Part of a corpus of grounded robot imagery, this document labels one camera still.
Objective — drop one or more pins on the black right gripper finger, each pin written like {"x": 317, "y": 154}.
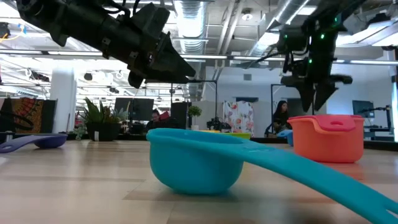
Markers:
{"x": 308, "y": 96}
{"x": 323, "y": 95}

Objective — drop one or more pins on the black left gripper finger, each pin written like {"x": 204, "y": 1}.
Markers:
{"x": 168, "y": 81}
{"x": 172, "y": 63}

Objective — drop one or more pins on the blue plastic measuring cup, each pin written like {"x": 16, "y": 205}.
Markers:
{"x": 287, "y": 137}

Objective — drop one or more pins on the green plastic measuring cup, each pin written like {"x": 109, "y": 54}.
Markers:
{"x": 239, "y": 136}

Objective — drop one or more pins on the teal plastic measuring cup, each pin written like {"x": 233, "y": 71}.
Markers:
{"x": 192, "y": 165}

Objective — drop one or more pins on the purple plastic measuring cup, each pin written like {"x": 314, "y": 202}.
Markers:
{"x": 49, "y": 141}

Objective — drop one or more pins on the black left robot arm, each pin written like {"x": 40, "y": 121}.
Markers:
{"x": 77, "y": 21}

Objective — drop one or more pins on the black background robot arm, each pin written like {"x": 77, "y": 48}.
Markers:
{"x": 217, "y": 125}

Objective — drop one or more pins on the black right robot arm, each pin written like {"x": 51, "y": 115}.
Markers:
{"x": 323, "y": 43}

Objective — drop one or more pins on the person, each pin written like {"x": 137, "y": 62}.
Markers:
{"x": 154, "y": 119}
{"x": 281, "y": 118}

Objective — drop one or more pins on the red chair back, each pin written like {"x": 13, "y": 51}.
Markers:
{"x": 165, "y": 115}

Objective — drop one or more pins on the black equipment box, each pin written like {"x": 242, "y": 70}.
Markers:
{"x": 179, "y": 115}

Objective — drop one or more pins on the black computer monitor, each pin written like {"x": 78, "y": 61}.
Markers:
{"x": 124, "y": 109}
{"x": 143, "y": 109}

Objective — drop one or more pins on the small plant in white pot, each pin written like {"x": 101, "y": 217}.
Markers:
{"x": 195, "y": 111}

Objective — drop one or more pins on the floral fabric screen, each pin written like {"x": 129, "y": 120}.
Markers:
{"x": 237, "y": 116}

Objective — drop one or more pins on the green plant in black pot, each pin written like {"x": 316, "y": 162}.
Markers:
{"x": 102, "y": 124}

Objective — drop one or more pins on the white square pillar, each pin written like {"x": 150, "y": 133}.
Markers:
{"x": 63, "y": 105}

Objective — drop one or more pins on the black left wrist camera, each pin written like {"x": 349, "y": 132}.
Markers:
{"x": 152, "y": 17}

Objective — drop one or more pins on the dark wall screen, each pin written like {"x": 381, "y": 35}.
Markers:
{"x": 363, "y": 109}

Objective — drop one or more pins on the silver round ventilation duct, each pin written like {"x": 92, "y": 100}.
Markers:
{"x": 192, "y": 18}
{"x": 273, "y": 21}

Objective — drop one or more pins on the orange patterned wall hanging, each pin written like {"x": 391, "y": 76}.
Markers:
{"x": 28, "y": 115}

